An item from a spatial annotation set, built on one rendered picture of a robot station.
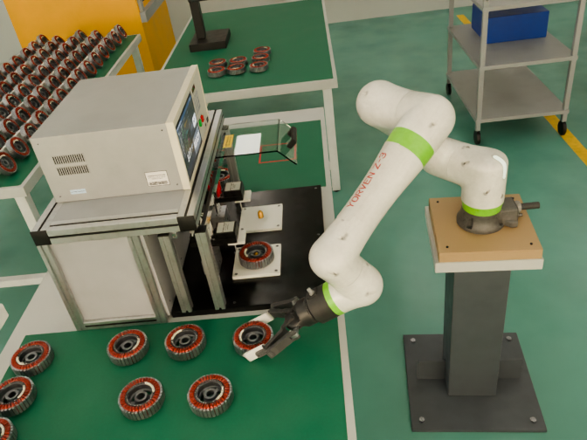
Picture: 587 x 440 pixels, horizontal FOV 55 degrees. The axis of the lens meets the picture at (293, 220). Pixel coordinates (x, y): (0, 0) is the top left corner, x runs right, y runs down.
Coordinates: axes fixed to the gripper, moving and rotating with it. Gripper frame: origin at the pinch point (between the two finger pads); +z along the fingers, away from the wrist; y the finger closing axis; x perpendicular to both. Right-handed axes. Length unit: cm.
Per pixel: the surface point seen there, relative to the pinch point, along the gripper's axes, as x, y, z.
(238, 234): -13.4, -33.3, 0.3
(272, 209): -1, -61, -1
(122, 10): -80, -374, 129
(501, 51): 86, -266, -103
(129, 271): -32.0, -11.1, 20.4
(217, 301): -8.0, -13.0, 9.1
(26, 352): -33, 1, 57
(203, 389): -5.2, 16.2, 10.0
